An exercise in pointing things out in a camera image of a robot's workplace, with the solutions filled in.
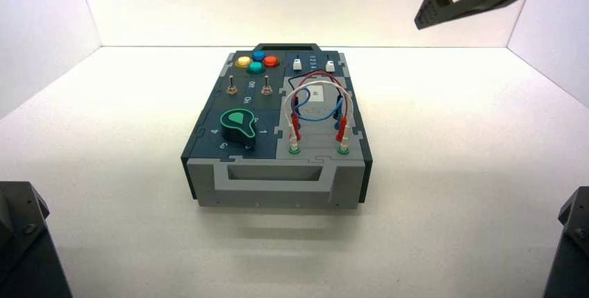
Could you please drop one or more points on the white slider knob blue triangle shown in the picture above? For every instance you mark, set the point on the white slider knob blue triangle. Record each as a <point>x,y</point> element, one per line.
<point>297,64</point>

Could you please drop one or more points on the plain white slider knob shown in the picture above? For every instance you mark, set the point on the plain white slider knob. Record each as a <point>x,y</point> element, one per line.
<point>330,66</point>

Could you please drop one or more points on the green banana socket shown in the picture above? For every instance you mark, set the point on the green banana socket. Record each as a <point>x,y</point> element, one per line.
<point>343,150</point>
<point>294,150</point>

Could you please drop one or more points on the orange round push button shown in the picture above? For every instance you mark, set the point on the orange round push button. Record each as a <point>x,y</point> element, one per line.
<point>271,61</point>

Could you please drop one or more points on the blue round push button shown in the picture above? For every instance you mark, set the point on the blue round push button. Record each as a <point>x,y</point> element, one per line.
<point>258,55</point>

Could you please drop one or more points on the green round push button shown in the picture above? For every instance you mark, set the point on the green round push button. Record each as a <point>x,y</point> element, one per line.
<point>256,67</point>

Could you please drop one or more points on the yellow round push button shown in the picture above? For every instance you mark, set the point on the yellow round push button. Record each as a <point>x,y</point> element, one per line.
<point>243,61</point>

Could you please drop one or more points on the green black rotary knob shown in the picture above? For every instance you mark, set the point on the green black rotary knob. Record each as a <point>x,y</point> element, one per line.
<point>238,123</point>

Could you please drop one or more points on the dark teal grey control box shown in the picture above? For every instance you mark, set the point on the dark teal grey control box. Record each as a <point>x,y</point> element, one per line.
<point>239,185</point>

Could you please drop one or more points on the metal toggle switch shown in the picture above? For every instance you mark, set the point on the metal toggle switch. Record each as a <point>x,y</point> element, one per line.
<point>266,87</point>
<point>232,87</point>

